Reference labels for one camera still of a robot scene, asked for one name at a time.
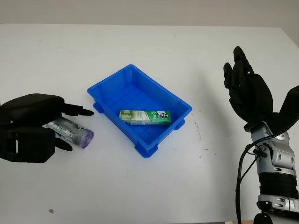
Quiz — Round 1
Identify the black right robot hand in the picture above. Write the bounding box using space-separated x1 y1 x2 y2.
223 46 274 124

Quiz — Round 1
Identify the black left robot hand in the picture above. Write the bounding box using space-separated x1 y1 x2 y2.
0 93 95 152

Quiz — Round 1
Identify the silver roll with purple end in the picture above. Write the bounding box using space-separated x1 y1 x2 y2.
42 116 94 149

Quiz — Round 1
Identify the green toothpaste box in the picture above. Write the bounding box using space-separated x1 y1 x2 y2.
119 110 173 127

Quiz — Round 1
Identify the blue plastic tray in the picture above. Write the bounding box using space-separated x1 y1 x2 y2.
86 64 193 159

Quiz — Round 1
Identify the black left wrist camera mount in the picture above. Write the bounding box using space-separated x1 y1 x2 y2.
0 127 57 164

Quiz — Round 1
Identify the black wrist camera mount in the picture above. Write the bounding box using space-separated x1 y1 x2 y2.
268 85 299 138
0 127 57 164

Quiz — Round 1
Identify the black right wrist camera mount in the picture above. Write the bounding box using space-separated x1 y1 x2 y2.
268 85 299 138

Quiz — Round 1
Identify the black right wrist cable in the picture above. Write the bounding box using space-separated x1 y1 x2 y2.
235 135 276 224

